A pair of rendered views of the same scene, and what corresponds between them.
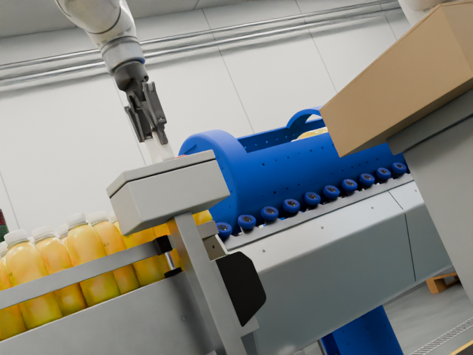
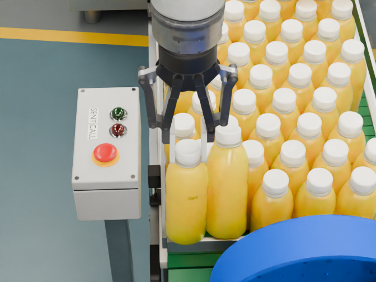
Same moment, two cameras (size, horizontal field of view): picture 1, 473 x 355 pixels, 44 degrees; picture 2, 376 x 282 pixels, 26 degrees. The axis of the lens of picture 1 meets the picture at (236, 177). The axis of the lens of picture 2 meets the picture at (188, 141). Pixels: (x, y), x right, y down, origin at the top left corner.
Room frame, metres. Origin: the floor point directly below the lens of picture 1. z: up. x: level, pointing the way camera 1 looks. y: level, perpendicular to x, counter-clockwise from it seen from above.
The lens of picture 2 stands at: (1.70, -0.51, 2.05)
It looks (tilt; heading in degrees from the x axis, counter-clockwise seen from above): 49 degrees down; 124
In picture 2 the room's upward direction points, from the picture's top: straight up
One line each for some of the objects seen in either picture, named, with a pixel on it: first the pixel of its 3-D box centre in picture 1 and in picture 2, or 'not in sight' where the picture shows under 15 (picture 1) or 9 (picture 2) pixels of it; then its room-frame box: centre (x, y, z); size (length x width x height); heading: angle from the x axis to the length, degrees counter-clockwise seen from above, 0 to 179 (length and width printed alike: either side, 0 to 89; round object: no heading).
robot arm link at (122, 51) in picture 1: (124, 58); (187, 17); (1.27, 0.13, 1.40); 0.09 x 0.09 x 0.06
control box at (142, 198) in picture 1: (168, 191); (108, 151); (1.12, 0.13, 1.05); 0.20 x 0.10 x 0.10; 126
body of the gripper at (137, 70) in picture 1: (135, 87); (187, 61); (1.27, 0.14, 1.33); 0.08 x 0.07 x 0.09; 36
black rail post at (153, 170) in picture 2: (166, 256); (154, 184); (1.16, 0.19, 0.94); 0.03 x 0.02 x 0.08; 126
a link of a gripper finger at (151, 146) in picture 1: (155, 153); (203, 139); (1.29, 0.15, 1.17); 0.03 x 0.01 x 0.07; 126
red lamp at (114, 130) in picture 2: not in sight; (117, 128); (1.13, 0.14, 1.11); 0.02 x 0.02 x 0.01
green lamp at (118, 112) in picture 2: not in sight; (118, 112); (1.11, 0.17, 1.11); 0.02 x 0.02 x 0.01
